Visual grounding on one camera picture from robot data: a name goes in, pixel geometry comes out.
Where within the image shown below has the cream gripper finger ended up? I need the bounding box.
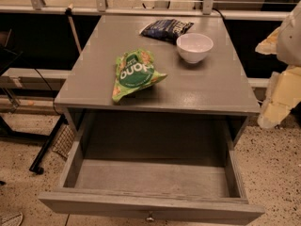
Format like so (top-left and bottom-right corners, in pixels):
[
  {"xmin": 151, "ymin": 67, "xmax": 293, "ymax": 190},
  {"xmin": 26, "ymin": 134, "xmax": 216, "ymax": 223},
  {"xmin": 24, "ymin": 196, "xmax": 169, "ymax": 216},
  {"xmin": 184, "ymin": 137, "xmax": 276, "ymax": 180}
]
[
  {"xmin": 255, "ymin": 28, "xmax": 279, "ymax": 55},
  {"xmin": 258, "ymin": 66, "xmax": 301, "ymax": 129}
]

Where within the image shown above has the green rice chip bag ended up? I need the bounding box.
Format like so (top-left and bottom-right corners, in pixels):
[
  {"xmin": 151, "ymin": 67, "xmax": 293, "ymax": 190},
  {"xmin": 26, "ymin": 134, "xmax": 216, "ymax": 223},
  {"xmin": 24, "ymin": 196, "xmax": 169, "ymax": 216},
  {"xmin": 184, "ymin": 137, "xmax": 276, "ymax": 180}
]
[{"xmin": 112, "ymin": 48, "xmax": 167, "ymax": 103}]

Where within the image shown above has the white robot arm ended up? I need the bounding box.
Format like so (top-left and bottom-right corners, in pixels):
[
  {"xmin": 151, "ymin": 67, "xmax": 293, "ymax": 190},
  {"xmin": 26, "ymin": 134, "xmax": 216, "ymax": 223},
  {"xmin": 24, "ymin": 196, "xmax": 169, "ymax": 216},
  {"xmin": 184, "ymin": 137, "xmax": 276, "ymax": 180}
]
[{"xmin": 255, "ymin": 1, "xmax": 301, "ymax": 129}]

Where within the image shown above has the dark blue snack bag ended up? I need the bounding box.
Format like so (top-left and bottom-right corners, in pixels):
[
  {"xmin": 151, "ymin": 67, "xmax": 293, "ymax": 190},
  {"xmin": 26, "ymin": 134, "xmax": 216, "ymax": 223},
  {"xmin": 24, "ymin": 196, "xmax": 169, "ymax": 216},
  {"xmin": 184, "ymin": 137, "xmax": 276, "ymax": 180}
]
[{"xmin": 140, "ymin": 19, "xmax": 194, "ymax": 43}]

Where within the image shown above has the open grey top drawer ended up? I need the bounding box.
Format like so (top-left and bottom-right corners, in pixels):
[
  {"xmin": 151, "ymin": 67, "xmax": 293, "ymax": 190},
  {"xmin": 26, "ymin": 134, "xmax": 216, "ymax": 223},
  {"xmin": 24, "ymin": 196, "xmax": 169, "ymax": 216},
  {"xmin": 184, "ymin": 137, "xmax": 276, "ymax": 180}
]
[{"xmin": 39, "ymin": 111, "xmax": 264, "ymax": 225}]

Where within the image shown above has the silver drawer knob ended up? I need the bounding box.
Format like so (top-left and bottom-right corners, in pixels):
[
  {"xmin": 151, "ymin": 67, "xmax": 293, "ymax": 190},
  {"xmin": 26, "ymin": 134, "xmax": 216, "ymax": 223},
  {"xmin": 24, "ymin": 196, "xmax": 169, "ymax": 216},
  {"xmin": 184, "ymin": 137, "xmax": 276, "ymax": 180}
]
[{"xmin": 146, "ymin": 211, "xmax": 154, "ymax": 222}]

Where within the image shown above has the white bowl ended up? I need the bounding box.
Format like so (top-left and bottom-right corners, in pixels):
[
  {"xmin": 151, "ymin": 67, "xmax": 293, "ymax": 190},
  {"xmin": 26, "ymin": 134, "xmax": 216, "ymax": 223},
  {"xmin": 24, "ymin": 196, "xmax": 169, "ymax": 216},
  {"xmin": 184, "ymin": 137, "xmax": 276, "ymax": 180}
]
[{"xmin": 176, "ymin": 33, "xmax": 214, "ymax": 64}]

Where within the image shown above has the wooden stick with black tip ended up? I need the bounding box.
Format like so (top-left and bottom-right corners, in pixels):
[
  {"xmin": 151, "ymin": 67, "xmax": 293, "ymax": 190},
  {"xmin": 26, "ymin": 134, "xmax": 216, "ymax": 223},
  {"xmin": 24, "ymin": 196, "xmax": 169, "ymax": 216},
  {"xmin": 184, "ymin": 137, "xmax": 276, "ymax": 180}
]
[{"xmin": 65, "ymin": 3, "xmax": 82, "ymax": 55}]

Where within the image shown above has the black metal stand leg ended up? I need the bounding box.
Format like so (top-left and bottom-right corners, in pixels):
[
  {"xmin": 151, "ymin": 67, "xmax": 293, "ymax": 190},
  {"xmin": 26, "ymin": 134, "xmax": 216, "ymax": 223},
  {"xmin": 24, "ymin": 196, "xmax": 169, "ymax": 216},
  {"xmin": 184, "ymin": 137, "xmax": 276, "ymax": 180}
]
[{"xmin": 29, "ymin": 115, "xmax": 66, "ymax": 175}]

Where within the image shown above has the wire mesh basket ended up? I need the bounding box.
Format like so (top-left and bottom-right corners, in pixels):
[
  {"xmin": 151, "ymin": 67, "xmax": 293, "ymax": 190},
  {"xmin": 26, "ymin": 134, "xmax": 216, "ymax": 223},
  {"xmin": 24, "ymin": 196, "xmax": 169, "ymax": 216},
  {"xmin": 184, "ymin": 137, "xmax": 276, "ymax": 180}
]
[{"xmin": 52, "ymin": 124, "xmax": 74, "ymax": 159}]

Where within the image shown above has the black cable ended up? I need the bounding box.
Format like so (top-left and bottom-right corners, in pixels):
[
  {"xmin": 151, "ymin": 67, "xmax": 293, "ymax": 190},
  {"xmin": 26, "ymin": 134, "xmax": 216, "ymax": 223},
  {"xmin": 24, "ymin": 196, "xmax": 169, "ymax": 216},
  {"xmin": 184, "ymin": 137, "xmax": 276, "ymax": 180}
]
[{"xmin": 18, "ymin": 57, "xmax": 62, "ymax": 115}]

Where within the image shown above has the metal frame railing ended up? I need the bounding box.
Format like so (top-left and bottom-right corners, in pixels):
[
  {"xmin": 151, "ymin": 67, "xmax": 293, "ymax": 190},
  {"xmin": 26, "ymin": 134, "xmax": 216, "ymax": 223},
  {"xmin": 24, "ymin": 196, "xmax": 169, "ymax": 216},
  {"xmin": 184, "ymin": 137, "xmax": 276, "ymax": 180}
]
[{"xmin": 0, "ymin": 0, "xmax": 301, "ymax": 21}]

